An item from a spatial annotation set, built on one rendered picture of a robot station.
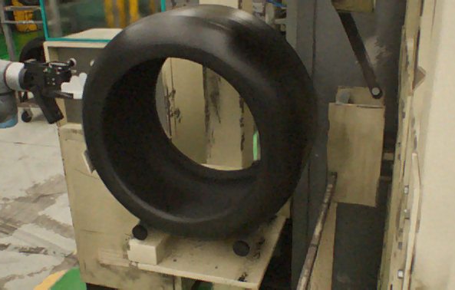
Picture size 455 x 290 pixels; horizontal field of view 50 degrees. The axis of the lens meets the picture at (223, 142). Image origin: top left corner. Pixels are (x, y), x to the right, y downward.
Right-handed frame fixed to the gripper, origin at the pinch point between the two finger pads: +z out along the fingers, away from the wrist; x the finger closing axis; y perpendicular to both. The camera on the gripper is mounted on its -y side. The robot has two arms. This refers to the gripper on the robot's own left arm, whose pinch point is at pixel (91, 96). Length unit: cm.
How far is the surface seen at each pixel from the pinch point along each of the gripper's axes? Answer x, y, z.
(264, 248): 7, -39, 49
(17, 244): 91, -136, -115
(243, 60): -11.0, 17.6, 44.0
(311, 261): -24, -18, 65
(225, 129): 27.9, -13.8, 29.4
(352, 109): 21, 1, 66
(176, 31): -11.1, 21.9, 28.7
